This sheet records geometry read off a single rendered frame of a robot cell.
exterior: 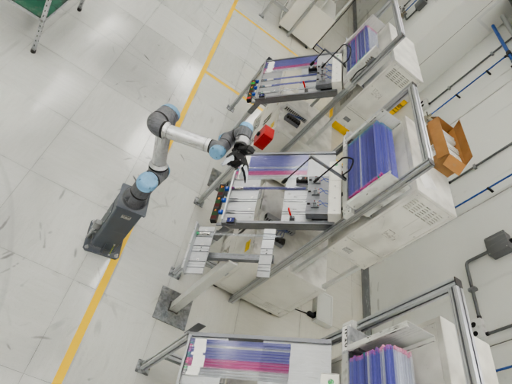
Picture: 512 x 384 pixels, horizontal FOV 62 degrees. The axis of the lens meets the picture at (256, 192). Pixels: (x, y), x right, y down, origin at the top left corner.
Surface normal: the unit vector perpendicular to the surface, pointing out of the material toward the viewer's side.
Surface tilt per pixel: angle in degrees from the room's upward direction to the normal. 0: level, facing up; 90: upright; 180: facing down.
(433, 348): 90
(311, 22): 90
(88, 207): 0
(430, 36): 90
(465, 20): 90
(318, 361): 44
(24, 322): 0
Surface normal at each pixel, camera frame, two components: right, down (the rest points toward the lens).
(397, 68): -0.15, 0.70
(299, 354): -0.17, -0.72
